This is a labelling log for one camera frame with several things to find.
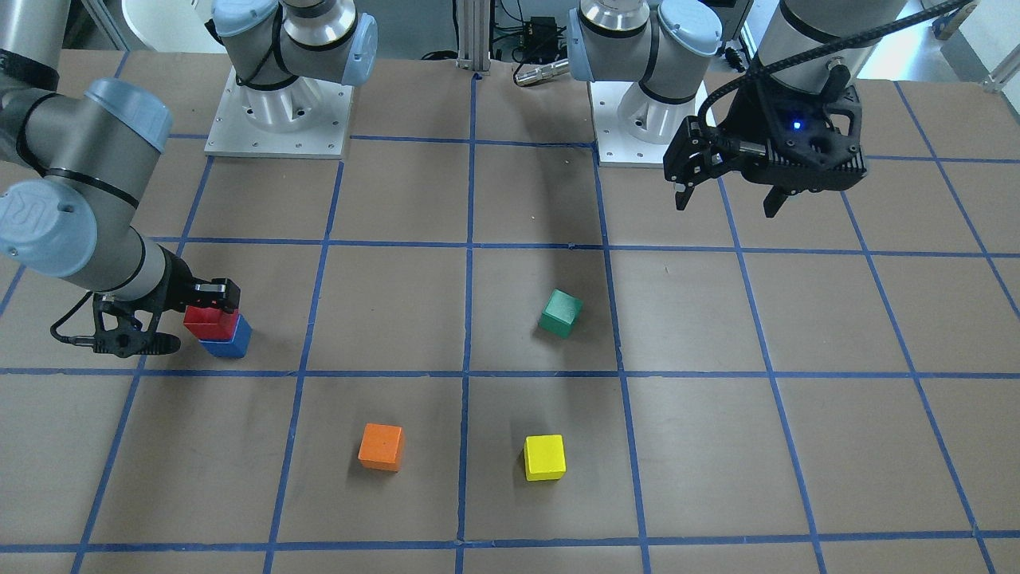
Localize green wooden block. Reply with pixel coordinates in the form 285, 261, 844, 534
538, 289, 583, 340

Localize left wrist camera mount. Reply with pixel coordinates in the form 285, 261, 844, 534
724, 66, 869, 192

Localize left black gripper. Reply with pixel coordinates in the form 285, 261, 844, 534
663, 96, 794, 218

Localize orange wooden block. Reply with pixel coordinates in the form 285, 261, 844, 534
357, 423, 406, 472

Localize blue wooden block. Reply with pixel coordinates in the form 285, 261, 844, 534
199, 315, 253, 359

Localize aluminium frame post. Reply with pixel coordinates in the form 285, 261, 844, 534
454, 0, 492, 76

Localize yellow wooden block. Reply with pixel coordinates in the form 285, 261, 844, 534
524, 434, 566, 481

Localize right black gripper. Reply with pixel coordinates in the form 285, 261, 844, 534
148, 248, 241, 313

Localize red wooden block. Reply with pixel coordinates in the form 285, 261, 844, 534
183, 306, 241, 341

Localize black braided cable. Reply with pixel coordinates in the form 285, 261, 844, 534
696, 0, 981, 136

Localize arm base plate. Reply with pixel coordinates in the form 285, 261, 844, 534
204, 70, 355, 160
589, 81, 708, 168

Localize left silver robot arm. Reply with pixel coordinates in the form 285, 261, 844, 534
566, 1, 904, 218

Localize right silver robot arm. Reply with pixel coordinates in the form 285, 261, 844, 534
2, 1, 379, 315

